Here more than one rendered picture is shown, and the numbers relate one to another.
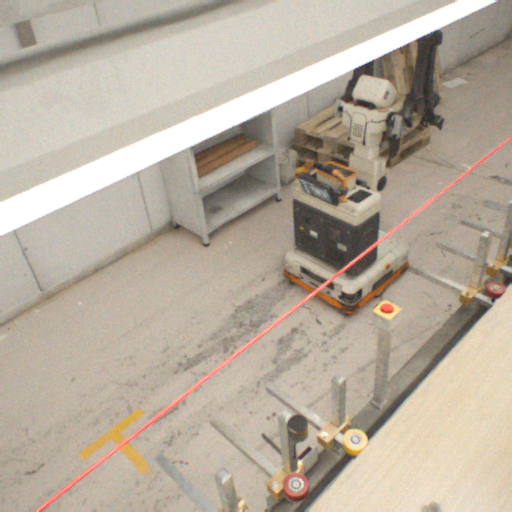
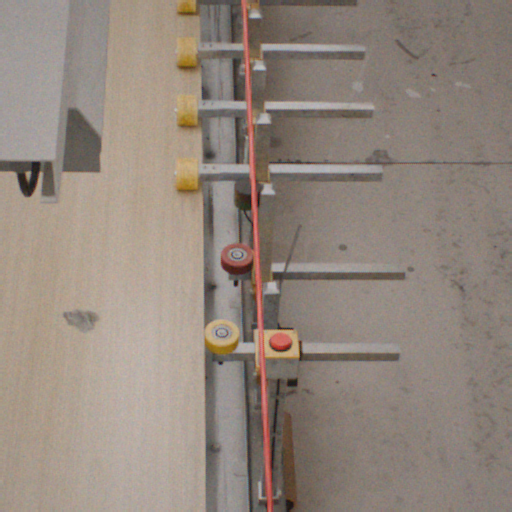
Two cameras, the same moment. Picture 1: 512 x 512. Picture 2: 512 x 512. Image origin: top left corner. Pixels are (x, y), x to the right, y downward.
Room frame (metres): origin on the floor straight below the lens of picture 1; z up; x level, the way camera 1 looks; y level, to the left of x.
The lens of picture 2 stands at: (2.21, -1.83, 3.19)
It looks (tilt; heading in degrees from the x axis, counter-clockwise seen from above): 46 degrees down; 126
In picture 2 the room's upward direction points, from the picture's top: 3 degrees clockwise
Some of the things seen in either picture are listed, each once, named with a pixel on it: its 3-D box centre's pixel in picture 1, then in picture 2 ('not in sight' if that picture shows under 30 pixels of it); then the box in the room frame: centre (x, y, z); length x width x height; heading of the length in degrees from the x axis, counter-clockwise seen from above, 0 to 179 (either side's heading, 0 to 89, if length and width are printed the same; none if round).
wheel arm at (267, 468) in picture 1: (253, 456); (316, 272); (1.02, 0.08, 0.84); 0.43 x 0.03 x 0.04; 40
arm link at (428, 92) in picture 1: (428, 70); not in sight; (2.99, -1.13, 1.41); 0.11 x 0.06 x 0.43; 38
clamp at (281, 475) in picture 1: (286, 478); (260, 276); (0.92, -0.02, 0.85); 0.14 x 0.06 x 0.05; 130
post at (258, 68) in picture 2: not in sight; (255, 135); (0.61, 0.34, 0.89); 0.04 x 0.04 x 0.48; 40
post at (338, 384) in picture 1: (338, 421); (266, 356); (1.10, -0.23, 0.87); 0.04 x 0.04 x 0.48; 40
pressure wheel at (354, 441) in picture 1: (354, 448); (221, 347); (1.00, -0.27, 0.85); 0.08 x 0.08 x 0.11
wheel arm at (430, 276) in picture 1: (450, 286); not in sight; (1.80, -0.90, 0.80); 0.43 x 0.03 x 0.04; 40
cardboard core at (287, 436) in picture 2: not in sight; (280, 460); (0.97, 0.06, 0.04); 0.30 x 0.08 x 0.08; 130
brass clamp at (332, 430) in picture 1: (334, 430); (265, 357); (1.09, -0.21, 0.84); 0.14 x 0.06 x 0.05; 130
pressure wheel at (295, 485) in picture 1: (296, 492); (236, 269); (0.87, -0.05, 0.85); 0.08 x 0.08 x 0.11
